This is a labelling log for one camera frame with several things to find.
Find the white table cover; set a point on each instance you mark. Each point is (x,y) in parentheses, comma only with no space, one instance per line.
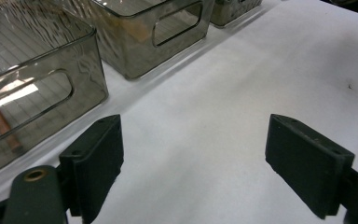
(214,109)

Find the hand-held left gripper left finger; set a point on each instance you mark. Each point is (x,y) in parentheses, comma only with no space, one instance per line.
(96,161)

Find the brown wooden chopstick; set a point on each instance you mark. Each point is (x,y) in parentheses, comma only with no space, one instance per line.
(3,126)

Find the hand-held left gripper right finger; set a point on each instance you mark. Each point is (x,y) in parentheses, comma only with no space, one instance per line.
(310,165)

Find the smoky clear plastic bin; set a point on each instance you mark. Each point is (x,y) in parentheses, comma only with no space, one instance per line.
(227,17)
(127,59)
(87,77)

